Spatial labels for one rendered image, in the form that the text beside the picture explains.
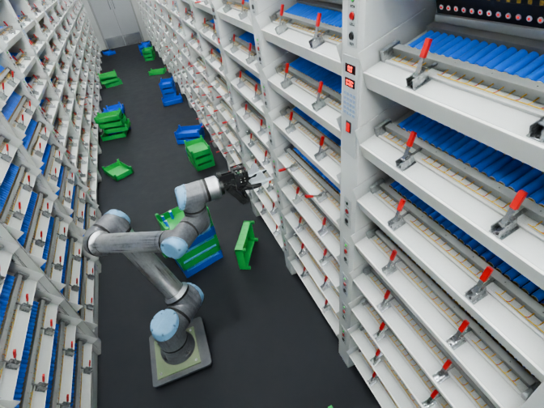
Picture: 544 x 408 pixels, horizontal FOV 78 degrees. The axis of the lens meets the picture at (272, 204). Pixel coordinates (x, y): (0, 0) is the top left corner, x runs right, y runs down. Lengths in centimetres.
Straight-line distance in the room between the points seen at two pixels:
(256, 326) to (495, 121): 177
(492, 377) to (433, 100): 66
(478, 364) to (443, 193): 45
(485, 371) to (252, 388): 125
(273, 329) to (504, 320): 147
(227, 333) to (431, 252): 149
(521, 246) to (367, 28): 55
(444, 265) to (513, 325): 18
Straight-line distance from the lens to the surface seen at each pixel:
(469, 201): 80
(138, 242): 143
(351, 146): 101
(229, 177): 130
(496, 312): 88
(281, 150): 171
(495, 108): 70
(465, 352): 104
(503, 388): 103
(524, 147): 64
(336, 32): 111
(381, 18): 90
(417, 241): 97
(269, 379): 200
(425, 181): 84
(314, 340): 207
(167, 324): 189
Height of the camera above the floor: 181
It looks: 38 degrees down
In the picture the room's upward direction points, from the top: 9 degrees counter-clockwise
